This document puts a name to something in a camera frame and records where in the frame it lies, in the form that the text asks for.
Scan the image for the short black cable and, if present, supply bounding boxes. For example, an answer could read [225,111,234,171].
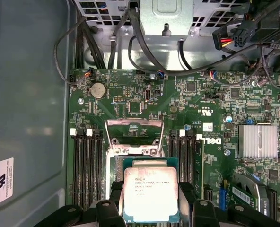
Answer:
[177,40,193,71]

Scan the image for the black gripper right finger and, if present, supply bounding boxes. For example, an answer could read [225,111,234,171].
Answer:
[177,182,280,227]

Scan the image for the blue expansion slot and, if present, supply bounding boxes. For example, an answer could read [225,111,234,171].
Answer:
[221,181,228,213]

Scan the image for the silver Intel CPU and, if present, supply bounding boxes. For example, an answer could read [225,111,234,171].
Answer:
[122,157,179,224]

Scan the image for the green motherboard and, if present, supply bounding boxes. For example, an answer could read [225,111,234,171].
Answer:
[68,68,280,227]

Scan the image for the white label sticker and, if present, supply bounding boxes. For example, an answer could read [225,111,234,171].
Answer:
[0,157,15,205]

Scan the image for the black power plug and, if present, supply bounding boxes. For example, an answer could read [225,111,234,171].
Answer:
[233,22,256,48]

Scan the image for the metal socket cover frame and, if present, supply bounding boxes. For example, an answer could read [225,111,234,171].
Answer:
[105,119,166,156]

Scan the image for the thin black wire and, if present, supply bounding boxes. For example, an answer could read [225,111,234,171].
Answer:
[53,16,88,85]
[127,35,166,75]

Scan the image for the black clipped cable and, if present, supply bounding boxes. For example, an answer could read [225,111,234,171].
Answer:
[108,10,131,70]

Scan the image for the grey metal disk bay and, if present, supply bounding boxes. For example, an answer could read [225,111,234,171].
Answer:
[72,0,252,43]

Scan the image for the silver finned heatsink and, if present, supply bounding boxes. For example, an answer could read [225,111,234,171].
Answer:
[238,124,278,159]

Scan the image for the silver coin cell battery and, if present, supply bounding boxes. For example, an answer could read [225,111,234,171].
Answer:
[90,82,107,99]

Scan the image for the thick black cable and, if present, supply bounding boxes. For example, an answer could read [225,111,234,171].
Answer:
[127,7,263,76]
[82,22,107,70]
[75,21,85,69]

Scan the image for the black sleeved cable bundle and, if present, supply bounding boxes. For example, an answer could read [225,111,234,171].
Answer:
[243,0,280,74]

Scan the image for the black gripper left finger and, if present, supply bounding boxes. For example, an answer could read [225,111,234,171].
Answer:
[33,181,125,227]

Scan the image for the black connector coloured wires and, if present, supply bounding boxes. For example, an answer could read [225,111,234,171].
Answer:
[211,28,234,52]

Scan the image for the black expansion slot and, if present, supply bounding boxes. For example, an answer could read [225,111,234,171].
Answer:
[205,189,214,207]

